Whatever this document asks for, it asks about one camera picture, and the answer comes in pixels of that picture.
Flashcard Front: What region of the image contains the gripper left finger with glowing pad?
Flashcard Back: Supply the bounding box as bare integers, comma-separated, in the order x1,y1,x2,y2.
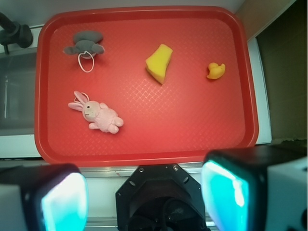
0,164,89,231

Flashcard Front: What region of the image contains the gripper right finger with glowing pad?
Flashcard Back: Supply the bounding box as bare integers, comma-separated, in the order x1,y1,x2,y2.
201,145,308,231

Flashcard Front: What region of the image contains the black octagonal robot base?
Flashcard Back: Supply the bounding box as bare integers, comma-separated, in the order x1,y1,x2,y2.
115,164,209,231

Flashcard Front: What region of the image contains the pink plush bunny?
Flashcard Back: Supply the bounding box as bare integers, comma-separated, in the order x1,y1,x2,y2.
68,91,124,134

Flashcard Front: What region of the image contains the yellow rubber duck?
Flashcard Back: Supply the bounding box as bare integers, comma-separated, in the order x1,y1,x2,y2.
207,62,226,79

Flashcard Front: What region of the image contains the red plastic tray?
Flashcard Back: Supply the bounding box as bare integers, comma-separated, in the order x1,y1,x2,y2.
35,6,259,167

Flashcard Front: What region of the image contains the gray metal sink basin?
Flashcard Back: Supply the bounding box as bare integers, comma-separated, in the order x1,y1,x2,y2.
0,51,37,136

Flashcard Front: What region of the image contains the gray plush elephant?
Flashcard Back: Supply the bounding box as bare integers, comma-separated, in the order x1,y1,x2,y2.
63,30,105,73

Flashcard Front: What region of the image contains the yellow sponge wedge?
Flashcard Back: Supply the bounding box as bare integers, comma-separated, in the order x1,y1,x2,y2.
145,44,173,84

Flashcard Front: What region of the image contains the black clamp mount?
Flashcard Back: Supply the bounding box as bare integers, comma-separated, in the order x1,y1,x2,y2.
0,13,33,55

